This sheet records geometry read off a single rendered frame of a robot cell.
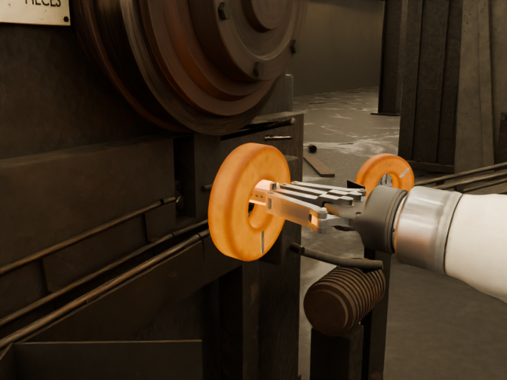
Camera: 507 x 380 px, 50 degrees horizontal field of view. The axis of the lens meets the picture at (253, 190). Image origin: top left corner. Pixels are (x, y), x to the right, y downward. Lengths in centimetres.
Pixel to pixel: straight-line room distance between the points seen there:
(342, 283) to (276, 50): 54
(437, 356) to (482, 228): 152
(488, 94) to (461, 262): 299
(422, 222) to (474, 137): 305
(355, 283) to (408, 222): 67
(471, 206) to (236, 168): 27
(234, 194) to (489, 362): 156
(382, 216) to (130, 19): 43
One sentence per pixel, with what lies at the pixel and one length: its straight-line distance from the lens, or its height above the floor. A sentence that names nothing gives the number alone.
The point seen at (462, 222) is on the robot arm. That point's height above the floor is 86.
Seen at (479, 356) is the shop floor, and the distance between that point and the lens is 212.
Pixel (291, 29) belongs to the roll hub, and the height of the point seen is 106.
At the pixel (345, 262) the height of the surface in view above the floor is 56.
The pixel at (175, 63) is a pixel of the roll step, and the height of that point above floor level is 100.
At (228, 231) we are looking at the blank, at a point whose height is 81.
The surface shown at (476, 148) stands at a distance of 362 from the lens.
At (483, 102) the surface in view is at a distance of 355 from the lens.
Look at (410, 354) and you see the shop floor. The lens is 205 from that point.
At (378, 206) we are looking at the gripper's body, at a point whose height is 86.
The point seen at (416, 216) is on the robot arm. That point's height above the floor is 85.
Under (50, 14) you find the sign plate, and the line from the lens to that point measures 88.
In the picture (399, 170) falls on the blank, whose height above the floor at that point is 75.
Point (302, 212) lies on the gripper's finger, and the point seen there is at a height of 84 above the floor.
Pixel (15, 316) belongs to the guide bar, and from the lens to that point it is 81.
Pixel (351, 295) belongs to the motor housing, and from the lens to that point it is 121.
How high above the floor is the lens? 102
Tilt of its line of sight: 14 degrees down
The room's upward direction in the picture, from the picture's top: straight up
